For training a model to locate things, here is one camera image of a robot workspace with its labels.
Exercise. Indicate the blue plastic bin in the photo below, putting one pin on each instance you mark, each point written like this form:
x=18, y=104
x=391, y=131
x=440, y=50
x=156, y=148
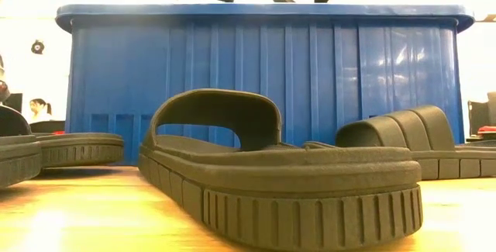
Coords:
x=310, y=70

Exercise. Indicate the person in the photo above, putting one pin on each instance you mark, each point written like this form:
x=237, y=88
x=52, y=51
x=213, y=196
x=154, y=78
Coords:
x=38, y=109

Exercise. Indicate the black background monitor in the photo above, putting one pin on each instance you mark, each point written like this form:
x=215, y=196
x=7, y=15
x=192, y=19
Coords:
x=13, y=102

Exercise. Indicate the dark boxy background object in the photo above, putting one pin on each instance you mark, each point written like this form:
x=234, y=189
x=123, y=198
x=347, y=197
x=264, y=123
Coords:
x=480, y=108

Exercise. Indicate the black round ceiling camera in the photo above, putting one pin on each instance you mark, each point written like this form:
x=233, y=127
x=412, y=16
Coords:
x=37, y=46

